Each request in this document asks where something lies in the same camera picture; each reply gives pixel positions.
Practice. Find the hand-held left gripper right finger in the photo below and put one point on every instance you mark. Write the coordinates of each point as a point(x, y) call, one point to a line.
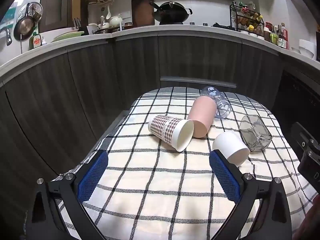
point(225, 177)

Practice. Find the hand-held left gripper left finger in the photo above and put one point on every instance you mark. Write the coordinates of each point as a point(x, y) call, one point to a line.
point(92, 177)

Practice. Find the person's right forearm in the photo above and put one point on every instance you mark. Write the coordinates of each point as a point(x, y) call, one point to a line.
point(313, 222)

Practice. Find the white cup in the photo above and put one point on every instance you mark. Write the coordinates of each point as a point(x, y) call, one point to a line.
point(230, 145)

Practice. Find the grey transparent square cup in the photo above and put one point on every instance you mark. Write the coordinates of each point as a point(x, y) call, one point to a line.
point(255, 132)

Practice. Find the pink cup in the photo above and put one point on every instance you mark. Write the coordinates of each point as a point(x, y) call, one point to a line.
point(201, 115)

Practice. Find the houndstooth paper cup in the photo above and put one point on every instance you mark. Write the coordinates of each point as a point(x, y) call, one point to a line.
point(162, 128)

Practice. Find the black white checked cloth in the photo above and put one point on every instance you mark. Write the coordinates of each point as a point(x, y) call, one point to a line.
point(150, 192)

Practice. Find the clear glass bottle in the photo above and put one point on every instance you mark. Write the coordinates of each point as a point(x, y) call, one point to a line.
point(220, 102)

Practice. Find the dark wood base cabinets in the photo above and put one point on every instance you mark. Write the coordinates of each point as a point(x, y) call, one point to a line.
point(87, 92)

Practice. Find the large white bowl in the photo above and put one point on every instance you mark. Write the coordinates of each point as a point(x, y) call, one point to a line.
point(307, 48)

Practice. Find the red label sauce bottle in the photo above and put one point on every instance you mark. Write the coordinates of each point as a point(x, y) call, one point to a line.
point(283, 38)

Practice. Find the red lid jar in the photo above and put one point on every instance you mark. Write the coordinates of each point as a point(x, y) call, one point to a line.
point(267, 32)

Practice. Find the green plate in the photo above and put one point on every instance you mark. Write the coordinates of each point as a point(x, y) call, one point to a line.
point(67, 36)

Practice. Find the green dish soap bottle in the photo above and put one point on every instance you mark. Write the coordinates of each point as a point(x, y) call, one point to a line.
point(35, 41)

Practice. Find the white mug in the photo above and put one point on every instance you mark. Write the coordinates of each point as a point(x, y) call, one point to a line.
point(93, 28)

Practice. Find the black knife block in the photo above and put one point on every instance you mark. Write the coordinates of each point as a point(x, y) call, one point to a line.
point(78, 26)

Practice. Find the white kitchen countertop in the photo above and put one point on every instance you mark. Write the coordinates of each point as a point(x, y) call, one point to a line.
point(175, 30)

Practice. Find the brown small jar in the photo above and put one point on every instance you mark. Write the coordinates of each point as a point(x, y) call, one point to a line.
point(128, 25)

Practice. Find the white ladle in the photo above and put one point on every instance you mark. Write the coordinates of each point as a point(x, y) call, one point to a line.
point(108, 15)

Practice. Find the hanging frying pan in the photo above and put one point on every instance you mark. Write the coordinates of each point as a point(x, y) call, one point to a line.
point(23, 28)

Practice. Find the brown cutting board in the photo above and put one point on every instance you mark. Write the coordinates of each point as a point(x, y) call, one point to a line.
point(140, 12)

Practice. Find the black wok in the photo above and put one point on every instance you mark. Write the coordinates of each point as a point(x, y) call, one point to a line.
point(172, 13)

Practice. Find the metal colander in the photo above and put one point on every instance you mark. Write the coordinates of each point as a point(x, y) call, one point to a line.
point(30, 11)

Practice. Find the brown wooden wall cabinet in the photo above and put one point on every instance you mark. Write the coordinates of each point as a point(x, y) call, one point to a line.
point(55, 5)

